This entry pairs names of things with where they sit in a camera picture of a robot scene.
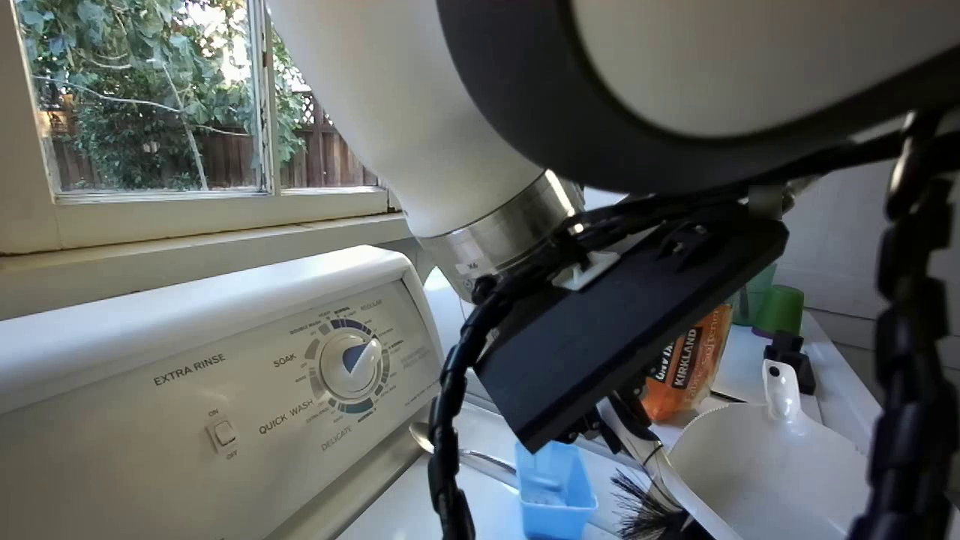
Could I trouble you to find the white hand broom black bristles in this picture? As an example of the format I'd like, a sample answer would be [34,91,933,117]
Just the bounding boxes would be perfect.
[596,395,703,540]

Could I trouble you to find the blue plastic detergent scoop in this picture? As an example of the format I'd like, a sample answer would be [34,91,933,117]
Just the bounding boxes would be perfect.
[512,439,599,540]

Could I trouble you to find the white dustpan with black lip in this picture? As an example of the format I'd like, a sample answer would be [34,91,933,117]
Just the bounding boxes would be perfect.
[654,357,877,540]

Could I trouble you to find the round washer dial knob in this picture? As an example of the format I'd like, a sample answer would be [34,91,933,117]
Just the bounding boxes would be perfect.
[306,314,395,418]

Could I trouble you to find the orange fabric softener box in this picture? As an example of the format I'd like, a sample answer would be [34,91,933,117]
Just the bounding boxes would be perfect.
[639,304,734,425]

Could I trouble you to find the teal green bottle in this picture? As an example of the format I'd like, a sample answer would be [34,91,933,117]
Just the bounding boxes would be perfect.
[738,264,781,327]

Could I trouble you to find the brown wooden fence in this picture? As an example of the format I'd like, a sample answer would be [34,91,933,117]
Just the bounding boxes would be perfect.
[48,92,384,193]

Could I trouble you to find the light green bottle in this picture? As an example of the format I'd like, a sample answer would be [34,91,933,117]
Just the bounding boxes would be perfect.
[752,282,808,340]

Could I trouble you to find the black plastic clamp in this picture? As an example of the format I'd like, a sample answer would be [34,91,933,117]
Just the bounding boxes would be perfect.
[762,333,818,400]

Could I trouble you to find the green leafy tree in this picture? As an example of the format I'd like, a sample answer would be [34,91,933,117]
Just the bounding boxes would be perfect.
[11,0,312,193]

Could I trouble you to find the white washer with dial panel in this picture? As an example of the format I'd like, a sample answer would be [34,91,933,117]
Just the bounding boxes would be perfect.
[0,243,654,540]

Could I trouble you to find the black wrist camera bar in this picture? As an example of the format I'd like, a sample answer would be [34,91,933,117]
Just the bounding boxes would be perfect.
[473,199,792,457]

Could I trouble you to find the white window frame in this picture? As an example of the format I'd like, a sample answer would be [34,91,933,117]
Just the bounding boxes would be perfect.
[0,0,422,259]

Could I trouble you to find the white washer push switch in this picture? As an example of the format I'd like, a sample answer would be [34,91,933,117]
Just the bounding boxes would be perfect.
[203,406,240,463]

